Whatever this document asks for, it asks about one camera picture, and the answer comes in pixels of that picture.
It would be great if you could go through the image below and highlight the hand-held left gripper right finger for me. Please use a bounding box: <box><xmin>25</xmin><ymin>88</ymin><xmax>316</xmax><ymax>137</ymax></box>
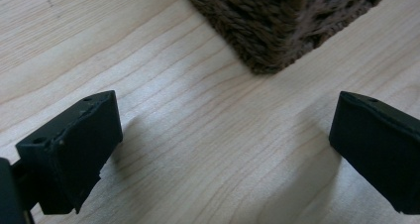
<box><xmin>328</xmin><ymin>90</ymin><xmax>420</xmax><ymax>216</ymax></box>

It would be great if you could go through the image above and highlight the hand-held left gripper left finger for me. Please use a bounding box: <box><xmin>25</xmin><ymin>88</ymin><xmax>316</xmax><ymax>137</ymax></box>
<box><xmin>15</xmin><ymin>90</ymin><xmax>124</xmax><ymax>216</ymax></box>

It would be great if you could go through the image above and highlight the dark brown woven basket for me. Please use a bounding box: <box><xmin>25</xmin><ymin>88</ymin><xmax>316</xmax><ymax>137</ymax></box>
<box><xmin>176</xmin><ymin>0</ymin><xmax>402</xmax><ymax>75</ymax></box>

